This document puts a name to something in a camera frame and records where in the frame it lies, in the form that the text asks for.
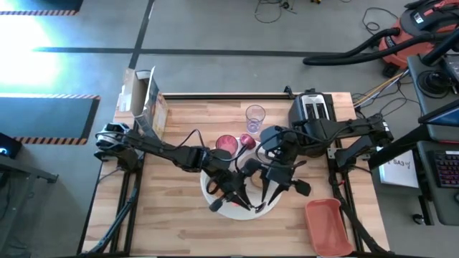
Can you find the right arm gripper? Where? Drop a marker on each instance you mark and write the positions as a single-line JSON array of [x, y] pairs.
[[281, 168]]

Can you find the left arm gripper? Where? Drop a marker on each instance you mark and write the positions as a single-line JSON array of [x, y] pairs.
[[226, 179]]

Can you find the beige round plate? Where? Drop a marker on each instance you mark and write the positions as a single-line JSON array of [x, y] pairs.
[[257, 190]]

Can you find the white round woven placemat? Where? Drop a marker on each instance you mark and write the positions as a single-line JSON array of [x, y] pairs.
[[236, 214]]

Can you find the toast slice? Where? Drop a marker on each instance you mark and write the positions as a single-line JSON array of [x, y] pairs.
[[256, 180]]

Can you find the metal spoon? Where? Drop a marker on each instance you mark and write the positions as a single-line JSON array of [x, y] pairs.
[[261, 208]]

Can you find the red apple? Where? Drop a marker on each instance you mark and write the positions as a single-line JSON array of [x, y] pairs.
[[247, 141]]

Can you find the pink plastic tumbler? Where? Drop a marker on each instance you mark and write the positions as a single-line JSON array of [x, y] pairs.
[[226, 144]]

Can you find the orange plastic tray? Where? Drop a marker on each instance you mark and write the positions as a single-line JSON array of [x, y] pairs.
[[328, 229]]

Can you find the clear drinking glass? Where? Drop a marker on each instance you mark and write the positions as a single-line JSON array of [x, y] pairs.
[[255, 118]]

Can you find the dark blue cereal box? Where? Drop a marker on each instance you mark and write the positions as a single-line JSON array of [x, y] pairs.
[[156, 107]]

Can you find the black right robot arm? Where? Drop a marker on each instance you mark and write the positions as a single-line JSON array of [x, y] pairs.
[[344, 127]]

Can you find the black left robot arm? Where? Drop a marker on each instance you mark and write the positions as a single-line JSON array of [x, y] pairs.
[[161, 148]]

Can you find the black toaster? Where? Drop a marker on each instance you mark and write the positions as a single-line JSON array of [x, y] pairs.
[[299, 111]]

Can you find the white paper sheet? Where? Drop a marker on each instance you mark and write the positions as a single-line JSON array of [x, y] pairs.
[[398, 175]]

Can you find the black slanted stand pole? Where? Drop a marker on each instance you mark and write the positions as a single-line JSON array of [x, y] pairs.
[[398, 148]]

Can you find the small black floor object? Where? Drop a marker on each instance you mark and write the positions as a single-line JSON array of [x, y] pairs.
[[418, 218]]

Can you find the dark grey desk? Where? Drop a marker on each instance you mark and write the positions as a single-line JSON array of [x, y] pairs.
[[426, 200]]

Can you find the black keyboard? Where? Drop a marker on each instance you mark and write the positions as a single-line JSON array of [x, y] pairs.
[[446, 168]]

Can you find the orange shop vacuum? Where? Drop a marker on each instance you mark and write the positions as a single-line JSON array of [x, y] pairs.
[[396, 60]]

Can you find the black laptop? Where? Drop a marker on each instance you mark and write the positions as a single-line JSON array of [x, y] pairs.
[[444, 116]]

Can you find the black hazard-striped floor mat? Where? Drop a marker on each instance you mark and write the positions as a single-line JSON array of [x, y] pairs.
[[46, 118], [54, 4]]

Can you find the black vacuum wand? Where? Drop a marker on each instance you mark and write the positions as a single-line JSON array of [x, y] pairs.
[[439, 50]]

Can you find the grey metal stand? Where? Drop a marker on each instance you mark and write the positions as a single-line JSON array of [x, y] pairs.
[[21, 172]]

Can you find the black device with blue light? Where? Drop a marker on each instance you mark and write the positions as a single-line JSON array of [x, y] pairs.
[[10, 145]]

